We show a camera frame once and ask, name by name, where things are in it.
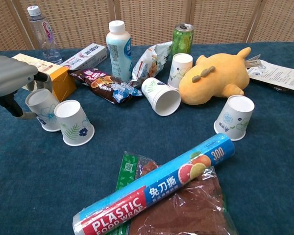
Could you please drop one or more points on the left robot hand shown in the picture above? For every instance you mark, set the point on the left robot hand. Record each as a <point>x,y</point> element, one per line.
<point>9,76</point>

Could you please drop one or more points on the paper cup blue flower print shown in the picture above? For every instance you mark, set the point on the paper cup blue flower print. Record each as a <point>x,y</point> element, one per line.
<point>44,106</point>

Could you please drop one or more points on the paper cup fern leaf print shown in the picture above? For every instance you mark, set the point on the paper cup fern leaf print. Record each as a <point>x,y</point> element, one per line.
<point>73,124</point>

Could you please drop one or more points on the paper cup green flower print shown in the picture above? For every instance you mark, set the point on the paper cup green flower print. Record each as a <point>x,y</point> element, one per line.
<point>232,120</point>

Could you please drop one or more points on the stacked paper cups lying sideways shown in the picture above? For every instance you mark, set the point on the stacked paper cups lying sideways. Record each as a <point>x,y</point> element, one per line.
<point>159,95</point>

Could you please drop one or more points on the paper cup pale flower print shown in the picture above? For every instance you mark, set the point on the paper cup pale flower print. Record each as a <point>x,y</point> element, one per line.
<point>178,68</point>

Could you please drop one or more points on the clear plastic water bottle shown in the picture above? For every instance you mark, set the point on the clear plastic water bottle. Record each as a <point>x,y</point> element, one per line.
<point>45,36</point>

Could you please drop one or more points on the yellow cardboard carton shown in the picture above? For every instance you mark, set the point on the yellow cardboard carton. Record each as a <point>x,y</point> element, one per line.
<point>62,83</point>

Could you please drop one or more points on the white toothpaste box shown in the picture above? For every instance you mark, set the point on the white toothpaste box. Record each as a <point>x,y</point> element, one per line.
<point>88,57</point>

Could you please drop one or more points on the brown chocolate snack wrapper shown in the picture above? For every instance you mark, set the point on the brown chocolate snack wrapper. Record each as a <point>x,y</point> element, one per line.
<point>103,84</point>

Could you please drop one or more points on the pale blue drink bottle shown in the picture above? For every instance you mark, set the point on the pale blue drink bottle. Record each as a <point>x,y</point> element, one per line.
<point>118,54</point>

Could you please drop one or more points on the teal table cloth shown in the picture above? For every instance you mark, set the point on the teal table cloth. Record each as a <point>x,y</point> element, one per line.
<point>39,183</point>

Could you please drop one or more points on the silver snack bag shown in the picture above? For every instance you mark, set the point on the silver snack bag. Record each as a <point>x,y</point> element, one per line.
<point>149,63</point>

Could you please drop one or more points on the wicker folding screen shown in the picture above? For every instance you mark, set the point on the wicker folding screen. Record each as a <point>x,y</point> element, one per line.
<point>149,22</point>

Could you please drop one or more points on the green drink can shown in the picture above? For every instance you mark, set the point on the green drink can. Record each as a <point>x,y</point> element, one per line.
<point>182,41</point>

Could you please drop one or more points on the blue plastic wrap roll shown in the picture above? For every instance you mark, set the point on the blue plastic wrap roll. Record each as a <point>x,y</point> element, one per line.
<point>161,186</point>

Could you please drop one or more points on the yellow plush toy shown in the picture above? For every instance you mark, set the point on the yellow plush toy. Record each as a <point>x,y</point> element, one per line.
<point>210,78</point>

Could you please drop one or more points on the clear bag brown snack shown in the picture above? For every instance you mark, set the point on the clear bag brown snack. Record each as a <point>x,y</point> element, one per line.
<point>193,210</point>

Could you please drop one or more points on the white card blister package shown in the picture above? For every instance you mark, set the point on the white card blister package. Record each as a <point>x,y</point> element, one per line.
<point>276,74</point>

